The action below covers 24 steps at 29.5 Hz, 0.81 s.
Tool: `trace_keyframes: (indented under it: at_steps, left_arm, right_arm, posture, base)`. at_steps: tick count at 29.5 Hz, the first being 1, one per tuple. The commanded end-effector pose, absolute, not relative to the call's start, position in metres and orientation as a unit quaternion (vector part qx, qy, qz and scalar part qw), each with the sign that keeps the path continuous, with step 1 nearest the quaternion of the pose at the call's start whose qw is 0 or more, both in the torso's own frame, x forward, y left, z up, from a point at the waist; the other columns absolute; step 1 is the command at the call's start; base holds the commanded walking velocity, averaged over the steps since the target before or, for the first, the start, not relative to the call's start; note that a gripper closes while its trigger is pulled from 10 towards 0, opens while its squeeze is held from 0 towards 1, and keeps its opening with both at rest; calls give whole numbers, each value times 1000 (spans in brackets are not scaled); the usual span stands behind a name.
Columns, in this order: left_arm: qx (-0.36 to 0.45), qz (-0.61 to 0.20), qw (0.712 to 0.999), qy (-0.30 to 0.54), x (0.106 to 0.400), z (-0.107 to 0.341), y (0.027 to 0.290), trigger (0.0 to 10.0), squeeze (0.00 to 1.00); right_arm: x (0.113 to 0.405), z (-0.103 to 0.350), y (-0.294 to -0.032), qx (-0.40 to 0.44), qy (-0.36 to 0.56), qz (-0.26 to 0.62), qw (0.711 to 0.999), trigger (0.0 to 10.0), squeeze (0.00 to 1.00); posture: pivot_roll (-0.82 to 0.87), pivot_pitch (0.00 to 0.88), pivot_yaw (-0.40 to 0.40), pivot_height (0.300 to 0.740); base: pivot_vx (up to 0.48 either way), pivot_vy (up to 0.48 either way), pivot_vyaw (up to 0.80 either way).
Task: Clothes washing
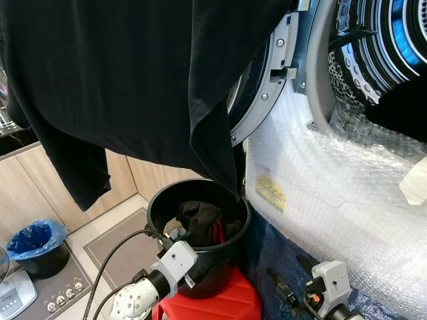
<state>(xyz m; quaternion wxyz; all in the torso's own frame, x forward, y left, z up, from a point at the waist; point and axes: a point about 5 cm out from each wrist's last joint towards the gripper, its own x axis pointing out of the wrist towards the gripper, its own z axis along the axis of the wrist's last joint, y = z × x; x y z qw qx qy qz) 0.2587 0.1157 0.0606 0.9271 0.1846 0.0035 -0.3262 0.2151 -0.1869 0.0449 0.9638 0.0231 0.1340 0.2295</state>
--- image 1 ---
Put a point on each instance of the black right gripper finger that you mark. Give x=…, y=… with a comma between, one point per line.
x=283, y=285

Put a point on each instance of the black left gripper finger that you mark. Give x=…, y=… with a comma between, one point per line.
x=199, y=272

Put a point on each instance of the dark brown garment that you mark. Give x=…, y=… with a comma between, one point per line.
x=200, y=216

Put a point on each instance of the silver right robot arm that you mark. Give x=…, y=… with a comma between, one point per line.
x=343, y=313

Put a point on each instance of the bubble-wrapped white washing machine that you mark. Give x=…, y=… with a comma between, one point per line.
x=333, y=180

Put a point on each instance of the black plastic bucket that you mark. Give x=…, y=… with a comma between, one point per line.
x=223, y=266

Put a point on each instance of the dark blue cloth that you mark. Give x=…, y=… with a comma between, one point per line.
x=267, y=256

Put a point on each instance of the red plastic stool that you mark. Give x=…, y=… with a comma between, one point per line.
x=213, y=306

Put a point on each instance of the grey printed floor mat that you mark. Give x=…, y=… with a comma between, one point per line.
x=127, y=253

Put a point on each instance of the yellow washer sticker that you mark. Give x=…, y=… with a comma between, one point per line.
x=270, y=193

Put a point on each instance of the black bin with blue bag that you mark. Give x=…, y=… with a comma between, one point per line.
x=37, y=243

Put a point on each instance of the white tape piece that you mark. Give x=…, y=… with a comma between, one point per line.
x=415, y=181

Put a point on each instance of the light wooden cabinet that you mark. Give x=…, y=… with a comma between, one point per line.
x=27, y=193

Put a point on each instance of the black hanging shirt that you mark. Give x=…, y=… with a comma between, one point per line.
x=120, y=73

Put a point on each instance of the grey washer door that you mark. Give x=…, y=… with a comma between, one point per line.
x=270, y=83

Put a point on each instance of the grey floor fan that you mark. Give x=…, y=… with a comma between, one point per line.
x=3, y=263

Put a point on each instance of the black garment in drum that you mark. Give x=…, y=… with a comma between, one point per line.
x=403, y=106

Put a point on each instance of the leopard print cloth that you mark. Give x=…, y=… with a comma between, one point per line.
x=343, y=80

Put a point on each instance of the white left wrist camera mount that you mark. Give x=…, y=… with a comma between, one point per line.
x=177, y=263

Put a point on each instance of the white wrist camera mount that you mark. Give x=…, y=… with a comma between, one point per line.
x=177, y=263
x=331, y=280

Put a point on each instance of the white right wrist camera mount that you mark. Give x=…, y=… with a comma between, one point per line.
x=331, y=280

